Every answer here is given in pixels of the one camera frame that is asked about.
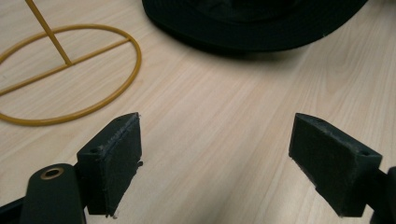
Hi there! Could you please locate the yellow metal hat stand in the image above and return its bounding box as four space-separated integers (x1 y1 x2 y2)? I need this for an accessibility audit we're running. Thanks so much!
0 0 143 127

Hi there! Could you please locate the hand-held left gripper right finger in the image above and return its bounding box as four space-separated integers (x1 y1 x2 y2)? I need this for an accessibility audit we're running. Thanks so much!
288 112 383 217

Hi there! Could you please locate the black bucket hat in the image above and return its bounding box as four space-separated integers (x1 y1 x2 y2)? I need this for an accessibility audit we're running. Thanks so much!
141 0 370 53

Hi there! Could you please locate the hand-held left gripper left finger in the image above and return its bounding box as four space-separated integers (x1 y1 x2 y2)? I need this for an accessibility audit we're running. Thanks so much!
76 112 144 217

